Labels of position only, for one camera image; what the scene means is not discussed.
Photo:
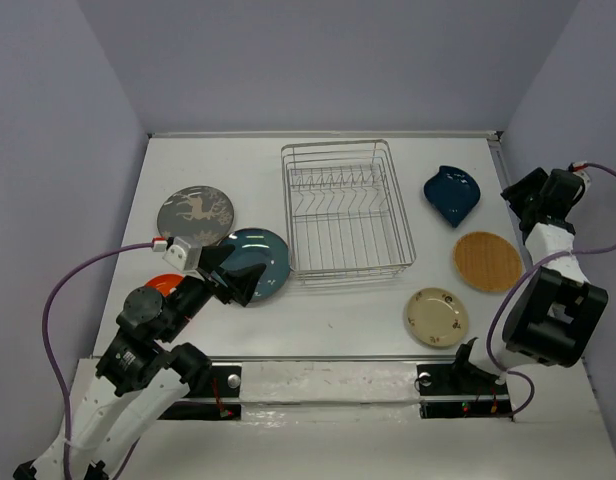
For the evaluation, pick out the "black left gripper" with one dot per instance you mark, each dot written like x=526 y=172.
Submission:
x=243 y=282

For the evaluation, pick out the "orange plate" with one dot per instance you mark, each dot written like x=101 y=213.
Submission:
x=165 y=283

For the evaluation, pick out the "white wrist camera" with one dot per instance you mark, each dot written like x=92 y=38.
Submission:
x=579 y=169
x=183 y=253

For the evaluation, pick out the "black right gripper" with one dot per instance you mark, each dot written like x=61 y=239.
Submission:
x=535 y=181

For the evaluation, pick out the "wire metal dish rack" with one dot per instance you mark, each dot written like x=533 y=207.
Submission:
x=345 y=216

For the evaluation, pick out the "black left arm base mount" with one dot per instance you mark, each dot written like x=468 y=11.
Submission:
x=215 y=399

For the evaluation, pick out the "grey deer pattern plate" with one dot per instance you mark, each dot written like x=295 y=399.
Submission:
x=202 y=212

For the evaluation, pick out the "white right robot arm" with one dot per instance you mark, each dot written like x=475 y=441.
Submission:
x=554 y=317

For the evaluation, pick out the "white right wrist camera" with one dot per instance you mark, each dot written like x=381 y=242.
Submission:
x=579 y=169

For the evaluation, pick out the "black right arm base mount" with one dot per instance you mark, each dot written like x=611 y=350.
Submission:
x=458 y=389

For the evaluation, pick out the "woven tan round plate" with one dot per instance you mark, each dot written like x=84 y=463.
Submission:
x=487 y=262

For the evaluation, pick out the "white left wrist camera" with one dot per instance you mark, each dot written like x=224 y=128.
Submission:
x=183 y=253

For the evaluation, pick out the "dark blue leaf plate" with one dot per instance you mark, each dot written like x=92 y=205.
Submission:
x=453 y=193

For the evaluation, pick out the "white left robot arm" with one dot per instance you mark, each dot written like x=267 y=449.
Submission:
x=136 y=380

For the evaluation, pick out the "cream floral plate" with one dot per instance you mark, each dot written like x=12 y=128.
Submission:
x=437 y=317

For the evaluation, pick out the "teal blossom round plate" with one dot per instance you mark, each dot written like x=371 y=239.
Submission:
x=259 y=246

